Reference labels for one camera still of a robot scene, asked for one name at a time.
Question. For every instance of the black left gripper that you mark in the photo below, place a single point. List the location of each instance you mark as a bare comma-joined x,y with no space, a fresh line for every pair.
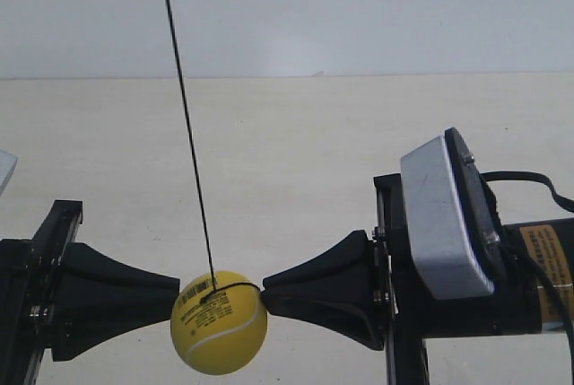
28,283

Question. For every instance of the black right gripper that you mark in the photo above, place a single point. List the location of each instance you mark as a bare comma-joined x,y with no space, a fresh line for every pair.
346,269

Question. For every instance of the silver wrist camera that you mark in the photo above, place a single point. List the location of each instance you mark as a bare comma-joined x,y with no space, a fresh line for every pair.
453,238
8,163

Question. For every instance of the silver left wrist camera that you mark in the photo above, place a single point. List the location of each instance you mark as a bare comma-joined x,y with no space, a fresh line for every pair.
8,163

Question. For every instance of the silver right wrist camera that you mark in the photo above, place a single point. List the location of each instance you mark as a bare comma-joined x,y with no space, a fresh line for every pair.
453,238

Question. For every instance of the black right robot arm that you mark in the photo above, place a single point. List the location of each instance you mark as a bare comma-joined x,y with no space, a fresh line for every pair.
544,248

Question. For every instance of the yellow tennis ball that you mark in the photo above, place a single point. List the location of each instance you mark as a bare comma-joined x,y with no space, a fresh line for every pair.
218,323

